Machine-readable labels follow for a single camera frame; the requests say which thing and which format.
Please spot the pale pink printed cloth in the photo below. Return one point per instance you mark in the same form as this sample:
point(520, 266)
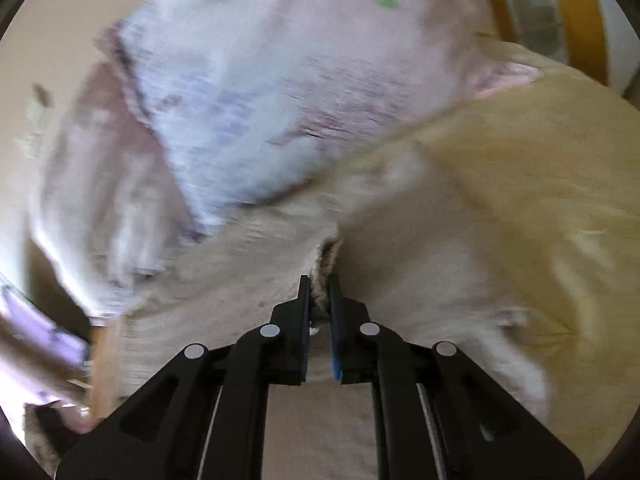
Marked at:
point(260, 90)

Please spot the purple cloth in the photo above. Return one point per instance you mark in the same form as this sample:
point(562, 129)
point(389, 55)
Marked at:
point(35, 340)

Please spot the yellow wooden frame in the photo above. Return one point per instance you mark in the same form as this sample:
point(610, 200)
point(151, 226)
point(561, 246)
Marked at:
point(575, 10)

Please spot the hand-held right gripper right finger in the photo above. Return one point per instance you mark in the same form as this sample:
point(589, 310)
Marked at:
point(338, 345)

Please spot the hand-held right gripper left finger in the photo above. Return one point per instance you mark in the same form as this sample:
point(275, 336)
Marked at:
point(303, 340)

